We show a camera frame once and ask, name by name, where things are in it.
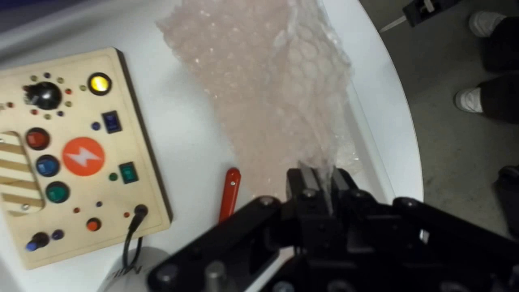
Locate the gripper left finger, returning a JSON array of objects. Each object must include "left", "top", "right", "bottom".
[{"left": 147, "top": 167, "right": 331, "bottom": 292}]

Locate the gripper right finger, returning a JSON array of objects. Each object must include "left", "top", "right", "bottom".
[{"left": 330, "top": 168, "right": 519, "bottom": 292}]

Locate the clear bubble wrap sheet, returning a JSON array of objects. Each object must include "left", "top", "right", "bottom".
[{"left": 156, "top": 0, "right": 362, "bottom": 203}]

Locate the white round object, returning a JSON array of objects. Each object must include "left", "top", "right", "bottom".
[{"left": 97, "top": 247, "right": 171, "bottom": 292}]

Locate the person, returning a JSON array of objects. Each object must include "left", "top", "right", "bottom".
[{"left": 454, "top": 10, "right": 519, "bottom": 124}]

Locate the black stand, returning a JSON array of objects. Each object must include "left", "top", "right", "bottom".
[{"left": 379, "top": 0, "right": 461, "bottom": 34}]

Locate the red handled tool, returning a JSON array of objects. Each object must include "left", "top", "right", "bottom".
[{"left": 219, "top": 167, "right": 242, "bottom": 224}]

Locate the black cable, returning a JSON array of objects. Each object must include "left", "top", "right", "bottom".
[{"left": 122, "top": 205, "right": 149, "bottom": 273}]

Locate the wooden toy switch board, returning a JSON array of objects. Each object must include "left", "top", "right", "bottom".
[{"left": 0, "top": 47, "right": 174, "bottom": 270}]

